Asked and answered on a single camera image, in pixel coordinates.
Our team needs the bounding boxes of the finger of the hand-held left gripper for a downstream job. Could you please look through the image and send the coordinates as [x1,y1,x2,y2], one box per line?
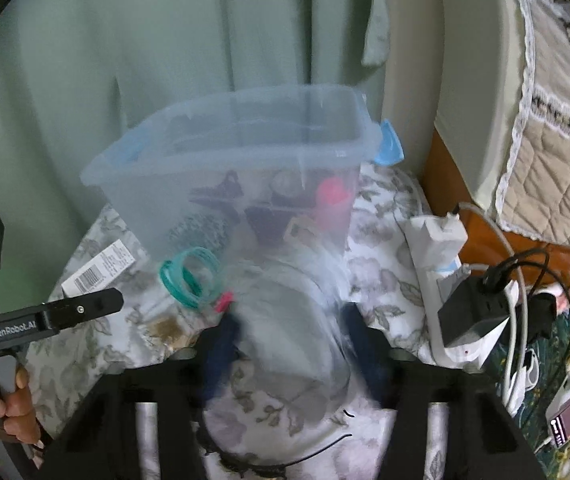
[46,287,125,332]

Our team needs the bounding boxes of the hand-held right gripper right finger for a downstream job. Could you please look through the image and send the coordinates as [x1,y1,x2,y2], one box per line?
[341,305,550,480]

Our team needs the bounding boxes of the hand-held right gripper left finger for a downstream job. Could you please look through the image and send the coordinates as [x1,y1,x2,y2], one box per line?
[40,316,242,480]

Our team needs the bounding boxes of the clear pack of cotton swabs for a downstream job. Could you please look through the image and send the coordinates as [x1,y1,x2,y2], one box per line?
[61,239,138,300]

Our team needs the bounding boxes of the white plastic wrap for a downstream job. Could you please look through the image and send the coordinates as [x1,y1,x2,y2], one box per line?
[225,240,358,413]

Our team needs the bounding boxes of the bunch of teal jelly bracelets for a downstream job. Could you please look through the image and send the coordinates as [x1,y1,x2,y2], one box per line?
[159,246,222,311]

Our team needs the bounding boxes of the black headband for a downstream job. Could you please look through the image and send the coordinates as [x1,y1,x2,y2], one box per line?
[199,407,357,477]

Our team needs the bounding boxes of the brown hair claw clip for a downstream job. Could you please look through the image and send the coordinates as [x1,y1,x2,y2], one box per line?
[242,202,293,243]

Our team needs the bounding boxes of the pink hair rollers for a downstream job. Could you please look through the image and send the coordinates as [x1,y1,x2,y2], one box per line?
[315,175,353,223]

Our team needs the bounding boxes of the clear plastic storage container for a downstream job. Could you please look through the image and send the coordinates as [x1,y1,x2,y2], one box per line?
[80,85,404,313]

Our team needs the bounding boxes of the person's left hand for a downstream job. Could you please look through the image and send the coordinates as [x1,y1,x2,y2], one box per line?
[0,366,42,449]

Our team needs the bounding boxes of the floral blanket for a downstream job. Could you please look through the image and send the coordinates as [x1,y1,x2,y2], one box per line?
[25,160,496,480]

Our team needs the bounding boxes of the black power adapter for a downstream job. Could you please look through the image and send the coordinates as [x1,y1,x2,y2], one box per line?
[437,270,514,349]

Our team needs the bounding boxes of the leopard print scrunchie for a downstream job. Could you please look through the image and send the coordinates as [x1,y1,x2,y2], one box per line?
[167,212,238,251]

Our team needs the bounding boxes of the white power strip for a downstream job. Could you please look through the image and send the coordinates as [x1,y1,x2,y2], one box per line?
[404,205,518,367]

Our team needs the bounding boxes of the white earphones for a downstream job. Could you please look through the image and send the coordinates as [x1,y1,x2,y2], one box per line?
[505,350,542,412]

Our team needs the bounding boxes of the green curtain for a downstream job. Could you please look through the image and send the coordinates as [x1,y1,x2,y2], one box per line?
[0,0,391,311]

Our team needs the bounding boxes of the beige quilted bedcover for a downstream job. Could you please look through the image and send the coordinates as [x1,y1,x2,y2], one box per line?
[495,0,570,257]

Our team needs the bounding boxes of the white bed base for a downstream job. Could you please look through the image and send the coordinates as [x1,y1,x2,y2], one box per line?
[384,0,522,202]

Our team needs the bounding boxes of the pale green hanging cloth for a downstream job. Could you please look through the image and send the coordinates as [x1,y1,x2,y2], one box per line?
[362,0,392,67]

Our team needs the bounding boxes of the white cable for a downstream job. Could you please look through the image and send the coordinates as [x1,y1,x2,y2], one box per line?
[452,201,529,411]

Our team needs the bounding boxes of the wooden bed frame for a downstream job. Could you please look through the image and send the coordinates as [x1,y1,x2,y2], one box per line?
[422,129,570,293]

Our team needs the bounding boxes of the black cable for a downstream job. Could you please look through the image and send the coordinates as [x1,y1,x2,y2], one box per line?
[484,246,554,311]

